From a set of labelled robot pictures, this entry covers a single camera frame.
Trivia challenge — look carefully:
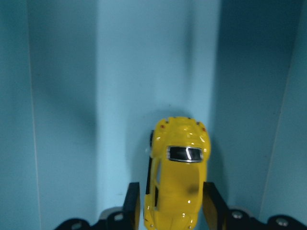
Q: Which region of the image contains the light blue plastic bin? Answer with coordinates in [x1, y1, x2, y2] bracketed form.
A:
[0, 0, 307, 230]

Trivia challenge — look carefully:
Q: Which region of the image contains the yellow beetle toy car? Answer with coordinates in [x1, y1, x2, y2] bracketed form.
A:
[143, 117, 211, 230]

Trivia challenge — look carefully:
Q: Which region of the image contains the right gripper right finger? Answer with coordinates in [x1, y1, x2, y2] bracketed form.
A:
[202, 182, 228, 230]

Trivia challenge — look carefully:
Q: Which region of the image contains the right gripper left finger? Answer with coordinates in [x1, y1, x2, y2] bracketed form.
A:
[122, 182, 141, 230]

